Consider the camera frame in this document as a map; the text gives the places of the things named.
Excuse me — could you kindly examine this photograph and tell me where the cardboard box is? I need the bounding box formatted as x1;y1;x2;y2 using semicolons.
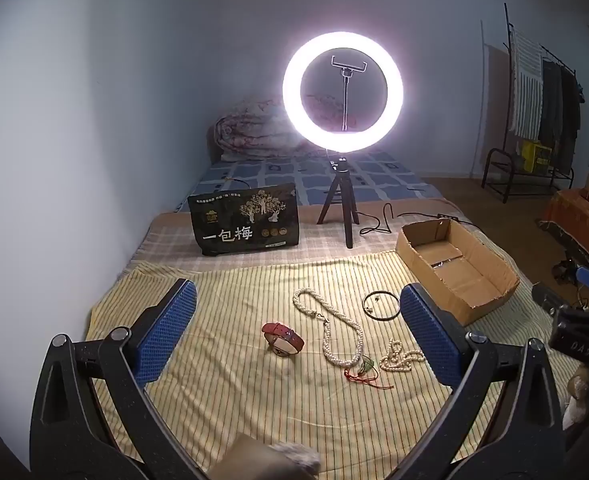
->
395;218;520;326

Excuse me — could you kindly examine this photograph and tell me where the red green cord pendant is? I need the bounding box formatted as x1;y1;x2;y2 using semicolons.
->
345;357;395;391

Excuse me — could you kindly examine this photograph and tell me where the orange cloth covered box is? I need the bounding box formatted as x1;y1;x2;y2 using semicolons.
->
542;187;589;271

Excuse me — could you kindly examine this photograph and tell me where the striped white towel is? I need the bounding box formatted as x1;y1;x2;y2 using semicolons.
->
511;27;544;138

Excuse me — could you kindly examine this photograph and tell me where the black power cable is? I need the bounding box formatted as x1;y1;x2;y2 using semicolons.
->
359;202;458;236

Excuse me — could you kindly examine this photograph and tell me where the red strap wristwatch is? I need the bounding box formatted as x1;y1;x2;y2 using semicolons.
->
261;322;306;359

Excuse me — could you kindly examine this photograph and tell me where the grey hanging garment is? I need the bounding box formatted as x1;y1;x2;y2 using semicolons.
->
539;57;563;146

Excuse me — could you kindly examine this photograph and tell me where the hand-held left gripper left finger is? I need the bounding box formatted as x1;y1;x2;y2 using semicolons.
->
29;278;210;480

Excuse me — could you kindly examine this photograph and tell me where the phone holder clamp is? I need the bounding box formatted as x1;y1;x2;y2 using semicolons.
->
331;55;366;133

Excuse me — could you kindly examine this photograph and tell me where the black bangle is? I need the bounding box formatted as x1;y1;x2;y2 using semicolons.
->
363;290;403;320

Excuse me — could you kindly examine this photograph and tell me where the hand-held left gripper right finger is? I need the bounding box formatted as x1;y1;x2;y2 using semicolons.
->
382;282;578;480

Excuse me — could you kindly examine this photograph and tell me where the black clothes rack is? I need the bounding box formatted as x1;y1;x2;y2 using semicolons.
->
482;2;583;204

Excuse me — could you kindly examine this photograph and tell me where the blue patterned bed sheet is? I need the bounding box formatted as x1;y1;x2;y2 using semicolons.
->
174;149;440;213

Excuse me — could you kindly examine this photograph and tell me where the black snack bag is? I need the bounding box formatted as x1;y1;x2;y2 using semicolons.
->
188;183;301;257

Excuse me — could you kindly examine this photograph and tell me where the beige checkered blanket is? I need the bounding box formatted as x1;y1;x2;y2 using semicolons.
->
117;210;480;281

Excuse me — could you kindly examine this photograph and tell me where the folded floral quilt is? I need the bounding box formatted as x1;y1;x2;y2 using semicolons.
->
212;97;355;163

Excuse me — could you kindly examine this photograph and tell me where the ring light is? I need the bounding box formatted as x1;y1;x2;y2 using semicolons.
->
282;31;418;155

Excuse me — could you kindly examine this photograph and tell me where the black hanging garment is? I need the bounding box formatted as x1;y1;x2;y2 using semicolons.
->
559;65;582;173

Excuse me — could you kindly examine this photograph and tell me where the brown fuzzy cloth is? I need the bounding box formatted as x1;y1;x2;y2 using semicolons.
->
209;434;321;480

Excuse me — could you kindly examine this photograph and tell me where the small pearl bracelet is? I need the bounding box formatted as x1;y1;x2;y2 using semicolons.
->
379;339;425;373

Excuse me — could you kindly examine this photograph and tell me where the long pearl necklace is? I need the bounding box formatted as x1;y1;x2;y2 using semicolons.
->
293;287;364;367

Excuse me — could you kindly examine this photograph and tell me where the yellow striped cloth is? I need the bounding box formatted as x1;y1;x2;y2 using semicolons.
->
85;249;575;480

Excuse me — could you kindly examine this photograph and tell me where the yellow box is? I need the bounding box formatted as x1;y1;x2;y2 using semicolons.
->
519;140;553;172

